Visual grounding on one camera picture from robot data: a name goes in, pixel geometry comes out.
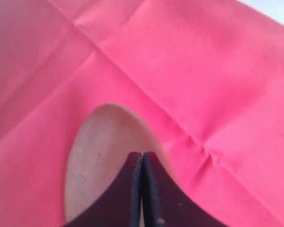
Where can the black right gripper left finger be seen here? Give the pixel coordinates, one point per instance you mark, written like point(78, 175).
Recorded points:
point(120, 204)

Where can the brown wooden plate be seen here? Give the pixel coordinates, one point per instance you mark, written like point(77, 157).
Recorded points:
point(104, 141)

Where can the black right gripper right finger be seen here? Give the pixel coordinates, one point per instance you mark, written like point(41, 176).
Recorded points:
point(164, 203)

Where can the red tablecloth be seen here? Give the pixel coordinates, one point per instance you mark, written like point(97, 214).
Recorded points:
point(206, 75)

